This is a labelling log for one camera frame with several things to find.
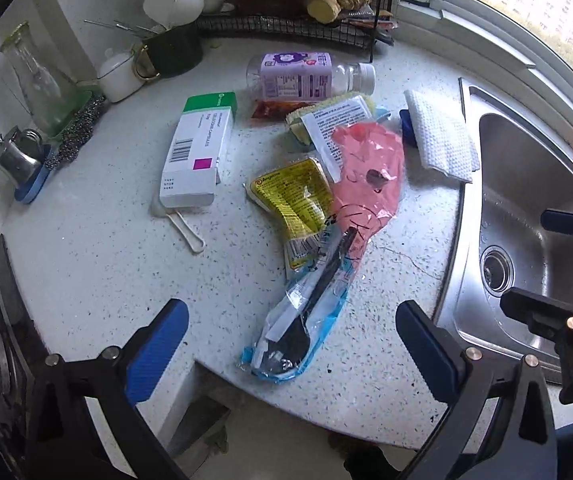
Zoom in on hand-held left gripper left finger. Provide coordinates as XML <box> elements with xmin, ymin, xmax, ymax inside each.
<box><xmin>26</xmin><ymin>298</ymin><xmax>190</xmax><ymax>480</ymax></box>

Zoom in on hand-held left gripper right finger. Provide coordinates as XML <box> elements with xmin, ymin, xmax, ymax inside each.
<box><xmin>395</xmin><ymin>300</ymin><xmax>560</xmax><ymax>480</ymax></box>

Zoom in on white plastic scoop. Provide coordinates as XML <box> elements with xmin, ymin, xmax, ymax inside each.
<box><xmin>152</xmin><ymin>195</ymin><xmax>206</xmax><ymax>253</ymax></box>

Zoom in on black spoon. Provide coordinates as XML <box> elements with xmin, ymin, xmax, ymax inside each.
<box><xmin>239</xmin><ymin>225</ymin><xmax>362</xmax><ymax>385</ymax></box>

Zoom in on white paper towel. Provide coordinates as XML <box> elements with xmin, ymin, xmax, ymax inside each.
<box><xmin>403</xmin><ymin>89</ymin><xmax>481</xmax><ymax>183</ymax></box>

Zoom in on pink plastic bag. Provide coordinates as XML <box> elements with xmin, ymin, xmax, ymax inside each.
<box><xmin>326</xmin><ymin>122</ymin><xmax>407</xmax><ymax>271</ymax></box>

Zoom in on white and green medicine box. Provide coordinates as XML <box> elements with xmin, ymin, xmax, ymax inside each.
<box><xmin>160</xmin><ymin>92</ymin><xmax>240</xmax><ymax>208</ymax></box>

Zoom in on yellow printed snack packet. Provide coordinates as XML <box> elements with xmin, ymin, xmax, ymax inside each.
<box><xmin>244</xmin><ymin>157</ymin><xmax>337</xmax><ymax>271</ymax></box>

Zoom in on white printed wrapper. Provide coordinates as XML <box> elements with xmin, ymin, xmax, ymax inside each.
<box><xmin>300</xmin><ymin>107</ymin><xmax>367</xmax><ymax>183</ymax></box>

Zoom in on plastic bottle with purple label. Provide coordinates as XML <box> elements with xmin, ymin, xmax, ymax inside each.
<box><xmin>246</xmin><ymin>52</ymin><xmax>377</xmax><ymax>102</ymax></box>

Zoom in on stainless steel sink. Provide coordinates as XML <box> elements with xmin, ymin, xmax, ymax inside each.
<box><xmin>433</xmin><ymin>77</ymin><xmax>573</xmax><ymax>386</ymax></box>

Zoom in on sink drain strainer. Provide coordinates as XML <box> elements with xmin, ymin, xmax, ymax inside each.
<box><xmin>480</xmin><ymin>246</ymin><xmax>516</xmax><ymax>293</ymax></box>

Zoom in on blue round lid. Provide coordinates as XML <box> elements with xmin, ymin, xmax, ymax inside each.
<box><xmin>399</xmin><ymin>108</ymin><xmax>419</xmax><ymax>148</ymax></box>

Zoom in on blue plastic dish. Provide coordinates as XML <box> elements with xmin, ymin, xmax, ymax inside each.
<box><xmin>14</xmin><ymin>145</ymin><xmax>57</xmax><ymax>205</ymax></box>

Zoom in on steel wool scrubber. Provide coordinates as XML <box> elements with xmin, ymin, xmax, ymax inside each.
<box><xmin>44</xmin><ymin>92</ymin><xmax>110</xmax><ymax>168</ymax></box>

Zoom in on small steel teapot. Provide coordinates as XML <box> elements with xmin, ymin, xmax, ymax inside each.
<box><xmin>0</xmin><ymin>127</ymin><xmax>47</xmax><ymax>188</ymax></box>

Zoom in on green plastic tray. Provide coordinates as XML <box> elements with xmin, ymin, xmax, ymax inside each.
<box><xmin>46</xmin><ymin>89</ymin><xmax>94</xmax><ymax>138</ymax></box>

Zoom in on yellow bristle scrub brush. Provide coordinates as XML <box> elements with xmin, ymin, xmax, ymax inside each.
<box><xmin>286</xmin><ymin>91</ymin><xmax>389</xmax><ymax>151</ymax></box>

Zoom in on brown sauce sachet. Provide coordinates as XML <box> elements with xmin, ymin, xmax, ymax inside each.
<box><xmin>251</xmin><ymin>99</ymin><xmax>317</xmax><ymax>121</ymax></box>

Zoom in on white ceramic lidded jar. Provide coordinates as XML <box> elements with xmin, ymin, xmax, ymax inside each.
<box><xmin>97</xmin><ymin>47</ymin><xmax>147</xmax><ymax>103</ymax></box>

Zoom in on small seasoning packets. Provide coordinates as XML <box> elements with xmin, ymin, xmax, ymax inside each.
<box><xmin>346</xmin><ymin>2</ymin><xmax>397</xmax><ymax>31</ymax></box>

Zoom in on glass carafe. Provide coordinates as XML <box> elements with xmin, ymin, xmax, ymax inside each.
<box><xmin>0</xmin><ymin>21</ymin><xmax>80</xmax><ymax>136</ymax></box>

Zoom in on dark green mug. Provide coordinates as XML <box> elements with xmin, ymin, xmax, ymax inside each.
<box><xmin>133</xmin><ymin>27</ymin><xmax>204</xmax><ymax>81</ymax></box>

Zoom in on ginger root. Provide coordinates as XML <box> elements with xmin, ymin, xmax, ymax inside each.
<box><xmin>307</xmin><ymin>0</ymin><xmax>373</xmax><ymax>23</ymax></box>

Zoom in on metal tongs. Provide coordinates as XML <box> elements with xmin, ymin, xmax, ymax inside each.
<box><xmin>84</xmin><ymin>19</ymin><xmax>158</xmax><ymax>37</ymax></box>

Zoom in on white rice paddle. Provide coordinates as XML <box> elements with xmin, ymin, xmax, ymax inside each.
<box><xmin>143</xmin><ymin>0</ymin><xmax>180</xmax><ymax>31</ymax></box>
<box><xmin>174</xmin><ymin>0</ymin><xmax>205</xmax><ymax>25</ymax></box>

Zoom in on white window frame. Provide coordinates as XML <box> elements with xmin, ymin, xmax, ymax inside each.
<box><xmin>399</xmin><ymin>0</ymin><xmax>573</xmax><ymax>86</ymax></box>

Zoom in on black wire rack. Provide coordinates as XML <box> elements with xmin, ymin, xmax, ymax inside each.
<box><xmin>199</xmin><ymin>0</ymin><xmax>398</xmax><ymax>51</ymax></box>

